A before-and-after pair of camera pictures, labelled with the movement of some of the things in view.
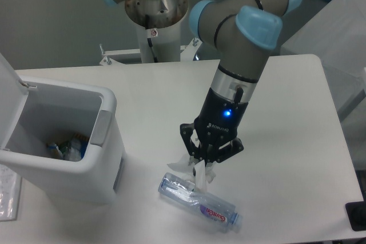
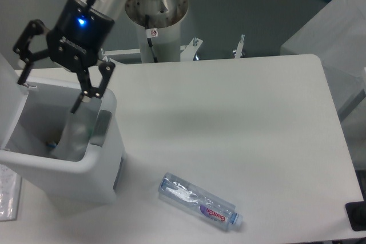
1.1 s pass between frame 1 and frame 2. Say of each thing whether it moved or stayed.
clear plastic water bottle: stayed
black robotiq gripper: moved
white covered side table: stayed
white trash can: stayed
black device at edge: stayed
